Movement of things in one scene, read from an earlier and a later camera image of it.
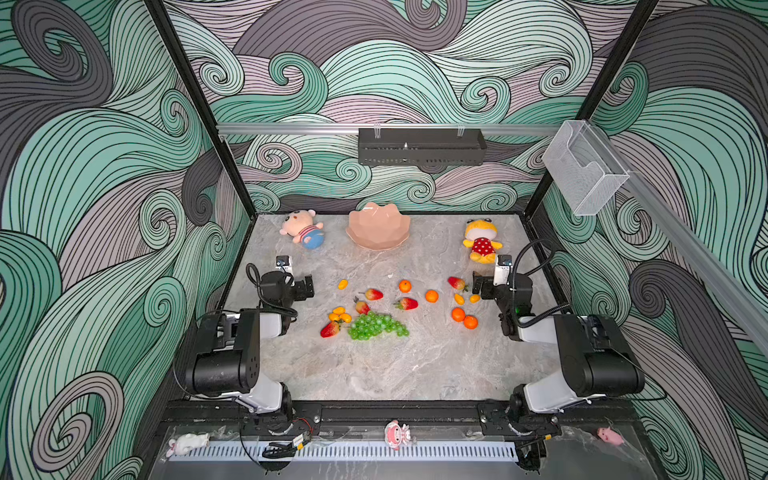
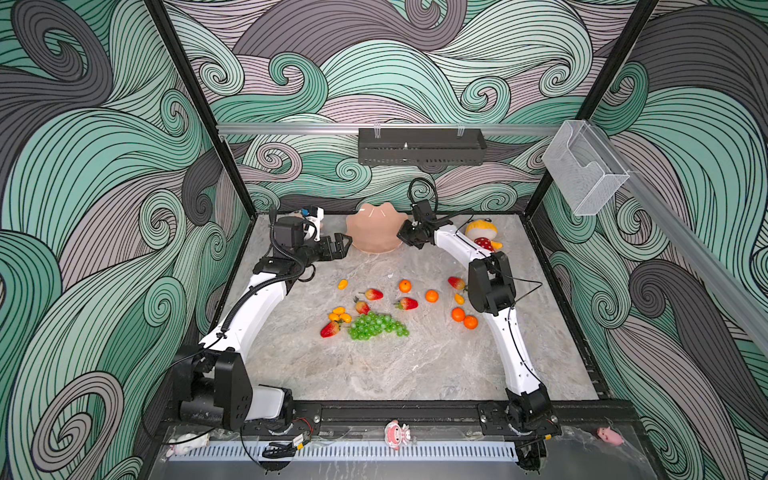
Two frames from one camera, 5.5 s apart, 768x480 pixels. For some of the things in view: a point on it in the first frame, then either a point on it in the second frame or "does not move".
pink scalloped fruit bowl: [378, 227] does not move
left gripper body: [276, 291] → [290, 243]
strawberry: [457, 283] does not move
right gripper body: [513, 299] → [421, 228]
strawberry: [406, 303] does not move
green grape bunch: [367, 326] does not move
